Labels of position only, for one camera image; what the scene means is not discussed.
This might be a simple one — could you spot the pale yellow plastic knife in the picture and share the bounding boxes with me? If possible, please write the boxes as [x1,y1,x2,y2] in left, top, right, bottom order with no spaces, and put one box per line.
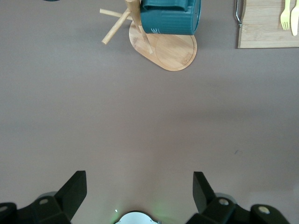
[290,4,299,36]

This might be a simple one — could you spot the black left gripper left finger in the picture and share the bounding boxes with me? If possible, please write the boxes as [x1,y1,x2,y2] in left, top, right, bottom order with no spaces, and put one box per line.
[0,171,87,224]

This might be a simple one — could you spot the pale yellow plastic fork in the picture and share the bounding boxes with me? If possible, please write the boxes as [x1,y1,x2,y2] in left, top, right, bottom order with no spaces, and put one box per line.
[280,0,291,30]

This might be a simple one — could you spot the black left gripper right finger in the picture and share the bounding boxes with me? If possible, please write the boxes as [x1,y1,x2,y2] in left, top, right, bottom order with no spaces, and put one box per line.
[186,172,290,224]

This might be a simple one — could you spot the wooden mug tree stand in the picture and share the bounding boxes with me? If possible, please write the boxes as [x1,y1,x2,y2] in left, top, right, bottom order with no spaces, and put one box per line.
[100,0,198,71]

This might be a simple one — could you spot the teal ribbed mug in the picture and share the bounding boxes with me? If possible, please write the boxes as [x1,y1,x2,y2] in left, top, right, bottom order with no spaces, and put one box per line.
[139,0,202,36]

